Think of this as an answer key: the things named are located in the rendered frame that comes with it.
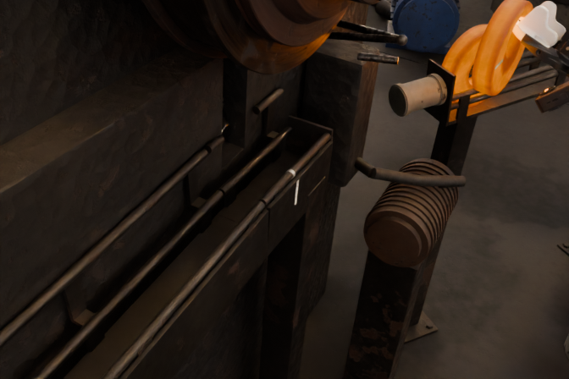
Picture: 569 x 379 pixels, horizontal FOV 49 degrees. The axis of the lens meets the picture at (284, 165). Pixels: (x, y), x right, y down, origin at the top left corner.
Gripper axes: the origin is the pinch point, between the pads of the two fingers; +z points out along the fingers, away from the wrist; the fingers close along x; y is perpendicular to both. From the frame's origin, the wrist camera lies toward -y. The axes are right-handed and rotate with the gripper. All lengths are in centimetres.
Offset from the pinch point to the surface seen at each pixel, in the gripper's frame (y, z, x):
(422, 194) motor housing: -31.9, -5.0, 7.7
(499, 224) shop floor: -81, -18, -67
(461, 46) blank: -10.7, 5.9, -5.5
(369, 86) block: -14.0, 10.0, 17.4
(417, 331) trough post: -81, -20, -11
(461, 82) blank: -16.7, 2.7, -6.0
